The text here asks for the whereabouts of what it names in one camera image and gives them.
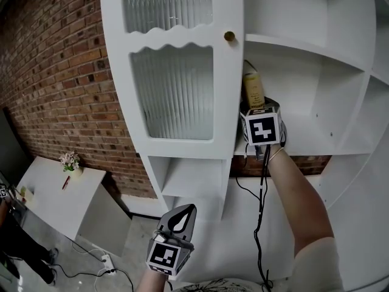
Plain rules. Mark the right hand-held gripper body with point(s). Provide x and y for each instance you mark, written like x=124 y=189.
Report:
x=263 y=129

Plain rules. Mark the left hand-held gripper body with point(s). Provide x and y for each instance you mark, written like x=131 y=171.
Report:
x=164 y=254

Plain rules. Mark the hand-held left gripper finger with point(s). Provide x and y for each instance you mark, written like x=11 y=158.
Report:
x=164 y=224
x=191 y=227

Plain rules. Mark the tan bottle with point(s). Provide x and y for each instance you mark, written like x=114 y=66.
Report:
x=253 y=90

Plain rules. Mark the person's left forearm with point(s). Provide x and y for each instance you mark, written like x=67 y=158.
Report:
x=152 y=281

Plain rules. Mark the person's right forearm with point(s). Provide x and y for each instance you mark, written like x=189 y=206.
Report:
x=298 y=199

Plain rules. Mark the white ribbed glass cabinet door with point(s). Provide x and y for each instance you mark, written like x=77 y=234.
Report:
x=225 y=81

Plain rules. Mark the white power strip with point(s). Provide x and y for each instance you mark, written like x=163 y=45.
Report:
x=107 y=262

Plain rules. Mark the brass door knob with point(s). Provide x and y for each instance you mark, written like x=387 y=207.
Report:
x=229 y=36

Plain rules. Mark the white low table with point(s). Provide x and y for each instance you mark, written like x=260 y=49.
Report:
x=60 y=205

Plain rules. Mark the red pen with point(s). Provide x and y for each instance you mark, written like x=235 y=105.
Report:
x=66 y=182

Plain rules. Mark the pink flower vase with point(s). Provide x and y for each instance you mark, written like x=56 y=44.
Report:
x=70 y=163

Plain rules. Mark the white shelving cabinet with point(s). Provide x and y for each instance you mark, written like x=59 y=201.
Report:
x=349 y=208

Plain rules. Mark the white printed t-shirt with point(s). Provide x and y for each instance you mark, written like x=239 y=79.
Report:
x=316 y=269

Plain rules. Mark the yellow green pad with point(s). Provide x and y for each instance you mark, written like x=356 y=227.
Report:
x=26 y=192

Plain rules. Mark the dark board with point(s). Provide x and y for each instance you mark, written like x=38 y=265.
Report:
x=12 y=144

